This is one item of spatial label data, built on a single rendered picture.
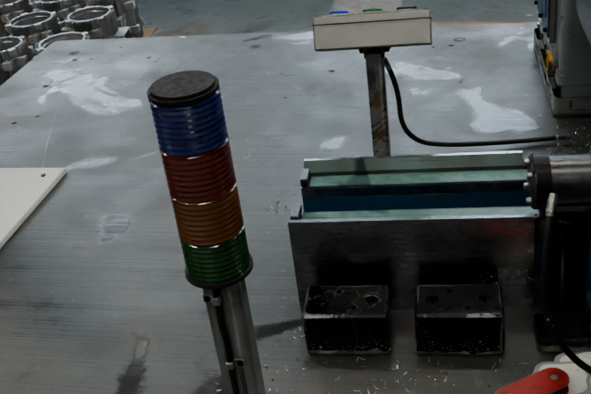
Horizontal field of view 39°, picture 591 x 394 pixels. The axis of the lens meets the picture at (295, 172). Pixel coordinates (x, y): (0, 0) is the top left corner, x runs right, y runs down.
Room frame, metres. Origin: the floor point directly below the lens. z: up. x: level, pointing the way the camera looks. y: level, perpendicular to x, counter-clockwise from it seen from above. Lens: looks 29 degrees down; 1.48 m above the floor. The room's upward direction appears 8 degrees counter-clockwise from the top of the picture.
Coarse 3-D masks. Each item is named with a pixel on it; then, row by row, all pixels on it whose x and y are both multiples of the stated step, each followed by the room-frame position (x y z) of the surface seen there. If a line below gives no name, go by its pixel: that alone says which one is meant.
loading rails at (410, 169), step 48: (336, 192) 0.96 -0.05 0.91; (384, 192) 0.94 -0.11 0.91; (432, 192) 0.93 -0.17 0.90; (480, 192) 0.92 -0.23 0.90; (336, 240) 0.85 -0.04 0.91; (384, 240) 0.83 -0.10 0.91; (432, 240) 0.82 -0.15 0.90; (480, 240) 0.81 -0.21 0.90; (528, 240) 0.80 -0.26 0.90; (528, 288) 0.80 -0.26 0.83
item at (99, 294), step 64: (64, 64) 1.88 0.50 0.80; (128, 64) 1.82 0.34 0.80; (192, 64) 1.77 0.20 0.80; (256, 64) 1.72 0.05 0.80; (320, 64) 1.67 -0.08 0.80; (448, 64) 1.58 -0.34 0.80; (512, 64) 1.53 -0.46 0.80; (0, 128) 1.56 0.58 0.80; (64, 128) 1.52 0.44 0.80; (128, 128) 1.48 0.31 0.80; (256, 128) 1.40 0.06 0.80; (320, 128) 1.37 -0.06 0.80; (448, 128) 1.30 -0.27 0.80; (512, 128) 1.27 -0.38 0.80; (576, 128) 1.24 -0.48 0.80; (64, 192) 1.26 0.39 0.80; (128, 192) 1.23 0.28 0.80; (256, 192) 1.17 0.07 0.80; (0, 256) 1.08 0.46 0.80; (64, 256) 1.06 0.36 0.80; (128, 256) 1.04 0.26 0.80; (256, 256) 0.99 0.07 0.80; (0, 320) 0.92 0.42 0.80; (64, 320) 0.90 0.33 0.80; (128, 320) 0.88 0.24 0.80; (192, 320) 0.87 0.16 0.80; (256, 320) 0.85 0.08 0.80; (512, 320) 0.78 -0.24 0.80; (0, 384) 0.79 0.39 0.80; (64, 384) 0.78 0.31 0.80; (128, 384) 0.76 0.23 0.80; (192, 384) 0.75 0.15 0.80; (320, 384) 0.72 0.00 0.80; (448, 384) 0.69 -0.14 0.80
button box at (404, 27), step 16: (320, 16) 1.17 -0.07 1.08; (336, 16) 1.17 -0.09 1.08; (352, 16) 1.16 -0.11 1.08; (368, 16) 1.15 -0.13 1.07; (384, 16) 1.15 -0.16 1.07; (400, 16) 1.14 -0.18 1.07; (416, 16) 1.14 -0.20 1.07; (320, 32) 1.16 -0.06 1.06; (336, 32) 1.16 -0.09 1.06; (352, 32) 1.15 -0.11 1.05; (368, 32) 1.15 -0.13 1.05; (384, 32) 1.14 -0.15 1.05; (400, 32) 1.14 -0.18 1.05; (416, 32) 1.13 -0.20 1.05; (320, 48) 1.15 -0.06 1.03; (336, 48) 1.15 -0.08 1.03; (352, 48) 1.15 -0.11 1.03
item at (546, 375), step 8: (544, 368) 0.68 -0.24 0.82; (552, 368) 0.67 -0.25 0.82; (528, 376) 0.67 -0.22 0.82; (536, 376) 0.67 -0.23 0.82; (544, 376) 0.66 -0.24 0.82; (552, 376) 0.66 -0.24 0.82; (560, 376) 0.66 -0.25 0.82; (568, 376) 0.66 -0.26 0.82; (512, 384) 0.66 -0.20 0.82; (520, 384) 0.66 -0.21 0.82; (528, 384) 0.66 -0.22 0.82; (536, 384) 0.65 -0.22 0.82; (544, 384) 0.65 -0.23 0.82; (552, 384) 0.65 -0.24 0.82; (560, 384) 0.65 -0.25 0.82; (496, 392) 0.65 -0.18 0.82; (504, 392) 0.65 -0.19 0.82; (512, 392) 0.65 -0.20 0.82; (520, 392) 0.65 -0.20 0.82; (528, 392) 0.65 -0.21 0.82; (536, 392) 0.64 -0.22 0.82; (544, 392) 0.64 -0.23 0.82; (552, 392) 0.64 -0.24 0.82; (560, 392) 0.65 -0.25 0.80
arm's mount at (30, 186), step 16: (0, 176) 1.33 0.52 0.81; (16, 176) 1.32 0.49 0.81; (32, 176) 1.31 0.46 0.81; (48, 176) 1.31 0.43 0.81; (0, 192) 1.27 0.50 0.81; (16, 192) 1.26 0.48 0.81; (32, 192) 1.26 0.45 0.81; (48, 192) 1.26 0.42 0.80; (0, 208) 1.21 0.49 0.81; (16, 208) 1.21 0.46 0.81; (32, 208) 1.21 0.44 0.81; (0, 224) 1.16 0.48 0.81; (16, 224) 1.16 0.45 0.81; (0, 240) 1.11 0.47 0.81
